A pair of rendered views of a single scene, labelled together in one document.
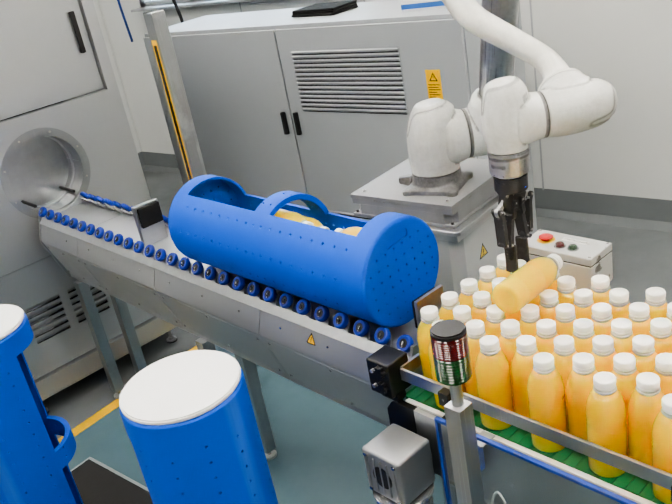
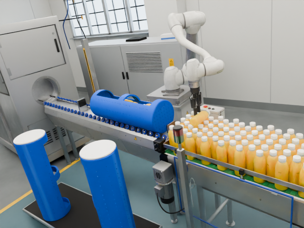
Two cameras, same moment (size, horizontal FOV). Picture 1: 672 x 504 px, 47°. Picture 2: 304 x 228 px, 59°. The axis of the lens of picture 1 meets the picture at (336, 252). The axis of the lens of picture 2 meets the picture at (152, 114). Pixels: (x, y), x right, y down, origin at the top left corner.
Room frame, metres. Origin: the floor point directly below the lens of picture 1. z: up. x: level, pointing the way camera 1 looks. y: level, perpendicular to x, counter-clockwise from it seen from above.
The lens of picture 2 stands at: (-0.34, 0.08, 2.00)
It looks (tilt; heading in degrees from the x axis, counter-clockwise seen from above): 23 degrees down; 356
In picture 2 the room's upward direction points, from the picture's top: 10 degrees counter-clockwise
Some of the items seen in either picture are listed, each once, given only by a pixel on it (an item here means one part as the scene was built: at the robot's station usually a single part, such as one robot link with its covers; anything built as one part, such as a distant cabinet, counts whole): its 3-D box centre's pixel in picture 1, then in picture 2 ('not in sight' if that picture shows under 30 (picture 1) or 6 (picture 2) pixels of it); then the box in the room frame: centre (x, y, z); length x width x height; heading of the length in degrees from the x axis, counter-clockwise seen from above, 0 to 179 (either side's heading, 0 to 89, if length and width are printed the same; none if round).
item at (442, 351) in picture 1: (449, 342); (178, 131); (1.14, -0.16, 1.23); 0.06 x 0.06 x 0.04
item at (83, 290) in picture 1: (100, 340); (63, 145); (3.19, 1.15, 0.31); 0.06 x 0.06 x 0.63; 39
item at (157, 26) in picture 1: (208, 220); (99, 105); (3.03, 0.50, 0.85); 0.06 x 0.06 x 1.70; 39
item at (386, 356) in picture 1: (391, 373); (160, 145); (1.51, -0.07, 0.95); 0.10 x 0.07 x 0.10; 129
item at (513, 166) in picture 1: (509, 161); (194, 83); (1.61, -0.41, 1.37); 0.09 x 0.09 x 0.06
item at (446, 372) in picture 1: (452, 364); (178, 137); (1.14, -0.16, 1.18); 0.06 x 0.06 x 0.05
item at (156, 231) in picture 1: (151, 222); (82, 105); (2.70, 0.65, 1.00); 0.10 x 0.04 x 0.15; 129
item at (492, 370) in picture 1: (494, 384); (190, 146); (1.33, -0.27, 0.99); 0.07 x 0.07 x 0.19
